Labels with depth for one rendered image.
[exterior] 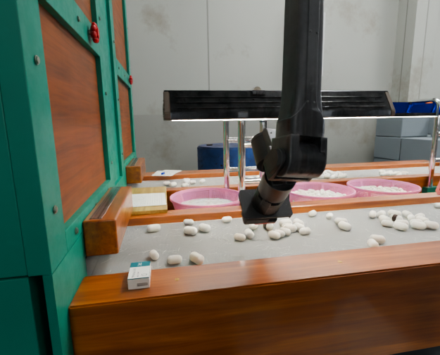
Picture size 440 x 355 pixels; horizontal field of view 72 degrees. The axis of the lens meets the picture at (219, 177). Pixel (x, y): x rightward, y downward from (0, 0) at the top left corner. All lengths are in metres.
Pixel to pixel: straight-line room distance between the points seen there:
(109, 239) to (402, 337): 0.60
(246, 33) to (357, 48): 1.34
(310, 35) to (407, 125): 3.12
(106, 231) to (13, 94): 0.29
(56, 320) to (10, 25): 0.38
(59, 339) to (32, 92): 0.33
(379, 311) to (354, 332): 0.06
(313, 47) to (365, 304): 0.46
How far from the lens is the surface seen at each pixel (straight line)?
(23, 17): 0.46
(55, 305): 0.50
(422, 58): 4.27
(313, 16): 0.54
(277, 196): 0.53
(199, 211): 0.93
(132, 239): 0.82
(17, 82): 0.44
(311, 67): 0.51
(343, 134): 3.89
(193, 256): 0.66
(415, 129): 3.68
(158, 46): 3.22
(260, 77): 3.41
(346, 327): 0.67
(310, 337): 0.64
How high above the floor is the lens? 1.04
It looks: 11 degrees down
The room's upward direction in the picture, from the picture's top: 1 degrees counter-clockwise
